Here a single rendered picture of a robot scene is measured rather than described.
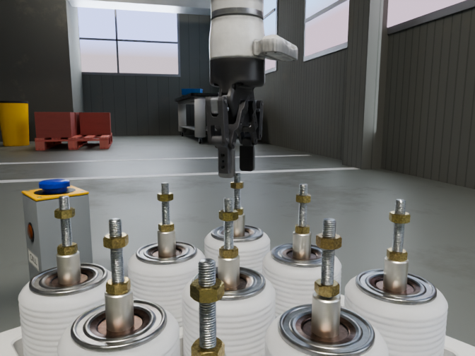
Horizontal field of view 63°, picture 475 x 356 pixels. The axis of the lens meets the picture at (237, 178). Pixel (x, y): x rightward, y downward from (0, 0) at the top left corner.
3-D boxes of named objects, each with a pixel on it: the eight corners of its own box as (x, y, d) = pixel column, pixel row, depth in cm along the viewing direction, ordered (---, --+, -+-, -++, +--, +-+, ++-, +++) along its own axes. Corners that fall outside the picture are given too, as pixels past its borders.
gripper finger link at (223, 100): (208, 95, 48) (213, 141, 50) (201, 99, 47) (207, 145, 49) (227, 95, 47) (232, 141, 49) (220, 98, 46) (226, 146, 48)
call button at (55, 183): (44, 198, 52) (43, 184, 52) (35, 194, 55) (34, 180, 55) (74, 195, 55) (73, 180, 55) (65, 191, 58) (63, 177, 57)
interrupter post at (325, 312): (331, 323, 32) (333, 287, 32) (346, 340, 30) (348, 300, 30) (305, 327, 32) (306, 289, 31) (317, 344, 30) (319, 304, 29)
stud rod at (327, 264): (326, 316, 30) (330, 222, 29) (317, 311, 31) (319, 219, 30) (334, 311, 31) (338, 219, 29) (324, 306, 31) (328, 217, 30)
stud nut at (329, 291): (327, 299, 29) (327, 289, 29) (309, 292, 31) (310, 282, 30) (343, 292, 30) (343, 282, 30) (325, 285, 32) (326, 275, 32)
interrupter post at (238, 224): (239, 232, 58) (239, 210, 57) (248, 236, 56) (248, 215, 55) (225, 234, 57) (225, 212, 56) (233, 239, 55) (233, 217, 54)
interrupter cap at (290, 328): (344, 306, 36) (344, 299, 35) (395, 354, 28) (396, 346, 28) (266, 315, 34) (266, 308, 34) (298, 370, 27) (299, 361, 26)
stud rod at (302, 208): (302, 243, 48) (305, 183, 47) (307, 245, 47) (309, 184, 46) (296, 244, 47) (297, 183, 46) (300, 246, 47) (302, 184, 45)
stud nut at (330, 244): (329, 251, 29) (329, 241, 28) (311, 246, 30) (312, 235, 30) (345, 246, 30) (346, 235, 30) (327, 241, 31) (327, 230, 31)
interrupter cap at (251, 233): (246, 226, 61) (246, 221, 61) (273, 239, 55) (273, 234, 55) (202, 232, 58) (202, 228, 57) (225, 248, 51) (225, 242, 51)
